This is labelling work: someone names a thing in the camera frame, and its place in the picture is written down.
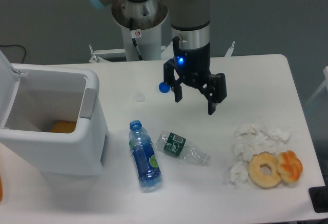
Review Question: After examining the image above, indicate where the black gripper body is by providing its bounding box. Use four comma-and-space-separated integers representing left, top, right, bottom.
172, 36, 210, 89

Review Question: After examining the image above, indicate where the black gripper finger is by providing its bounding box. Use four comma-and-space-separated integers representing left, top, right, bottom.
198, 73, 227, 115
163, 58, 186, 103

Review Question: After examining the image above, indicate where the blue plastic bottle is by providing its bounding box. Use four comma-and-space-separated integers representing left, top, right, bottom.
129, 120, 162, 192

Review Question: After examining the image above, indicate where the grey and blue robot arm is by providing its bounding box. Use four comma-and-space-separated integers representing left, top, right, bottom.
91, 0, 227, 114

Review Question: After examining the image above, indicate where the blue bottle cap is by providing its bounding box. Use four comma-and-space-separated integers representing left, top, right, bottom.
158, 82, 171, 93

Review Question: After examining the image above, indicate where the white bottle cap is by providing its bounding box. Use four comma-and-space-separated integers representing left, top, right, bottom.
135, 93, 146, 103

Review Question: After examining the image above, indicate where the clear crushed plastic bottle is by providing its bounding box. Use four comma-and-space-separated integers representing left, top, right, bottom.
156, 131, 211, 166

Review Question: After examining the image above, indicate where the large crumpled white tissue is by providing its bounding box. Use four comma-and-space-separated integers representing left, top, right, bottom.
232, 123, 292, 162

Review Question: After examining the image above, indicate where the small crumpled white tissue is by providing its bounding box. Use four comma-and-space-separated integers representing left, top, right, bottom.
228, 161, 249, 189

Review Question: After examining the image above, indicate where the orange glazed bread roll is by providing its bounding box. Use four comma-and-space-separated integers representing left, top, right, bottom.
276, 150, 303, 184

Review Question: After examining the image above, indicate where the orange object in bin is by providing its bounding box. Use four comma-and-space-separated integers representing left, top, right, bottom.
50, 120, 76, 133

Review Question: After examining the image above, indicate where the white trash bin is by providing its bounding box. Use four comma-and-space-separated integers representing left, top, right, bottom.
1, 55, 109, 176

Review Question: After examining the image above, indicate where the black device at edge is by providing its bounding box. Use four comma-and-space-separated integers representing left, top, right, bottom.
309, 186, 327, 213

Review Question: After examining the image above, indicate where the orange object at left edge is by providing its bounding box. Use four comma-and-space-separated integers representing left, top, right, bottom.
0, 177, 3, 202

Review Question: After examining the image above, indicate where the black cable on pedestal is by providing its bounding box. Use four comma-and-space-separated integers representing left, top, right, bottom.
129, 17, 143, 61

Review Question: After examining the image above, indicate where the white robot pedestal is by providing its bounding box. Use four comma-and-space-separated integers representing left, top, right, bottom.
111, 0, 168, 62

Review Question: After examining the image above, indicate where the ring donut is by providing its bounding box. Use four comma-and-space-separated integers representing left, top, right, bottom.
248, 153, 281, 189

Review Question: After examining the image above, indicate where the white frame at right edge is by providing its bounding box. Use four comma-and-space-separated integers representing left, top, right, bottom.
305, 66, 328, 106

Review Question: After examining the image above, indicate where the black cable on floor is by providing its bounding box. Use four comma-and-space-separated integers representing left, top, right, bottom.
0, 44, 27, 64

